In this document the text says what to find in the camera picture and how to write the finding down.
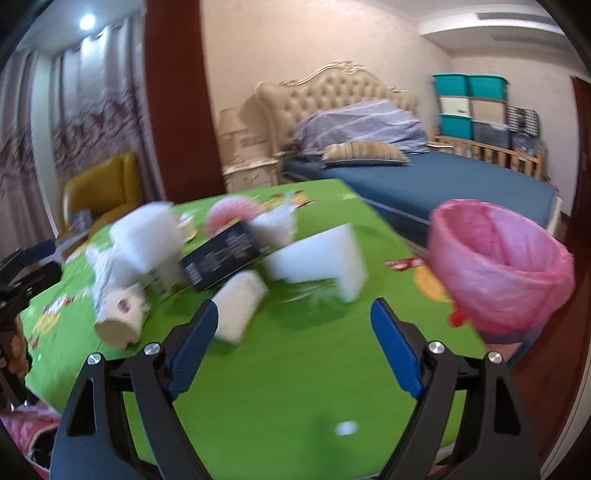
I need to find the white foam block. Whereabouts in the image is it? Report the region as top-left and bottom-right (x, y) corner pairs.
(212, 270), (269, 345)

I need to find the black instruction box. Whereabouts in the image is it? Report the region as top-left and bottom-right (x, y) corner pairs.
(180, 221), (269, 292)

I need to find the pink fruit foam net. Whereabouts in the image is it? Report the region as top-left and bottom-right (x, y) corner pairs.
(204, 195), (263, 237)

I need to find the pink lined trash bin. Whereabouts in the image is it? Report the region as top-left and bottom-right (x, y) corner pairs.
(426, 199), (575, 344)

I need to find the person's left hand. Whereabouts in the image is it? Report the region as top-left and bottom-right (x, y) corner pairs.
(1, 317), (30, 380)

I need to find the green cartoon tablecloth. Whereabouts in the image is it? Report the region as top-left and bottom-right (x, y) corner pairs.
(21, 180), (485, 479)

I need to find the L-shaped white foam piece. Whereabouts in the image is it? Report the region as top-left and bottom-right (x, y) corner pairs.
(263, 224), (368, 303)

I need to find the large white foam cube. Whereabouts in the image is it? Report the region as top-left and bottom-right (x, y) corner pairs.
(108, 202), (183, 274)

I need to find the yellow armchair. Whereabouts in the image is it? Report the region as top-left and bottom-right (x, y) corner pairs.
(62, 151), (144, 234)

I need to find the pink quilted cloth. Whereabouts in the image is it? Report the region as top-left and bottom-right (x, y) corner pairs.
(1, 401), (61, 479)

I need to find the bed with blue sheet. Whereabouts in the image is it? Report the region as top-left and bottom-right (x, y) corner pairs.
(281, 151), (562, 246)

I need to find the white tissue wad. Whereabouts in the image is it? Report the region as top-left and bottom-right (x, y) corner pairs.
(247, 203), (297, 249)

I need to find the patterned lace curtain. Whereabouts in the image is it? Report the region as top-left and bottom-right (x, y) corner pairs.
(1, 11), (164, 255)

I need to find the striped pillow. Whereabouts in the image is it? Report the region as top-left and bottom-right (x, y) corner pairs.
(322, 141), (410, 165)

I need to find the dark red door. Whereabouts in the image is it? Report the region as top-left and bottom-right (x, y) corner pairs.
(571, 77), (590, 221)

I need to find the teal storage box lower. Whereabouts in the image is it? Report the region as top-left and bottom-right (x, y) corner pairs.
(439, 113), (473, 140)

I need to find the teal storage box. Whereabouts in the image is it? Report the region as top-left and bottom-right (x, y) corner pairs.
(433, 73), (472, 97)
(468, 74), (509, 101)
(439, 113), (473, 140)

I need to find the grey clear storage box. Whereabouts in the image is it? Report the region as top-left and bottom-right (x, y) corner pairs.
(472, 120), (511, 149)

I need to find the beige table lamp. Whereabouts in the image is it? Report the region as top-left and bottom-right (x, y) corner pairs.
(217, 108), (247, 165)

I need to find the blue folded duvet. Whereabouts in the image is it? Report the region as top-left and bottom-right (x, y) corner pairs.
(291, 99), (429, 155)

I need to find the white storage box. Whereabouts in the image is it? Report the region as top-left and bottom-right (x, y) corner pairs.
(439, 96), (472, 117)

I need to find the beige storage box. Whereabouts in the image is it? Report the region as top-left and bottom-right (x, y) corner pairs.
(470, 97), (507, 124)

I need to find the checkered bag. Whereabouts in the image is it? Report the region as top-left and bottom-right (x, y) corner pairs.
(507, 105), (542, 138)

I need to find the teal storage box upper left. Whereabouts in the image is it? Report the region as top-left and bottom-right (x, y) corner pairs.
(433, 73), (472, 97)

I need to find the beige tufted headboard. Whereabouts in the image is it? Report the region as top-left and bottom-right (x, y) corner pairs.
(254, 61), (419, 156)

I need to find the teal storage box upper right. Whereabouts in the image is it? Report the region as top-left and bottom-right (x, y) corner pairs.
(468, 74), (509, 101)

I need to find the wooden crib rail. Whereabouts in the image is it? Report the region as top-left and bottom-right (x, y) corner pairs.
(429, 129), (548, 182)

